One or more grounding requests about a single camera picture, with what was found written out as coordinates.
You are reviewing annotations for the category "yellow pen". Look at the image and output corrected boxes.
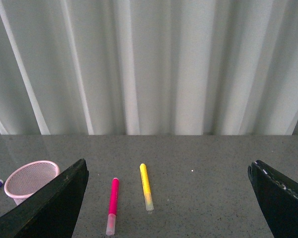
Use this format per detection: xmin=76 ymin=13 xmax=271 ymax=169
xmin=140 ymin=164 xmax=154 ymax=211

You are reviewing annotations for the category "pink mesh pen cup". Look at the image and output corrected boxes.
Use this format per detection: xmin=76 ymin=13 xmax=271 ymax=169
xmin=4 ymin=160 xmax=60 ymax=205

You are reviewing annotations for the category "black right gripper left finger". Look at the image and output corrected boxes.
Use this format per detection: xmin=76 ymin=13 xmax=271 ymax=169
xmin=0 ymin=159 xmax=89 ymax=238

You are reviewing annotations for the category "white pleated curtain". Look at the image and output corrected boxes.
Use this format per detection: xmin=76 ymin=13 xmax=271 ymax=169
xmin=0 ymin=0 xmax=298 ymax=135

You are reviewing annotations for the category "pink pen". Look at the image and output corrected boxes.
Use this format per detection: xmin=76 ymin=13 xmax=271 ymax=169
xmin=106 ymin=178 xmax=120 ymax=236

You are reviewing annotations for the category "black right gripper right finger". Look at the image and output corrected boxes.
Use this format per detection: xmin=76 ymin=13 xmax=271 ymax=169
xmin=248 ymin=160 xmax=298 ymax=238

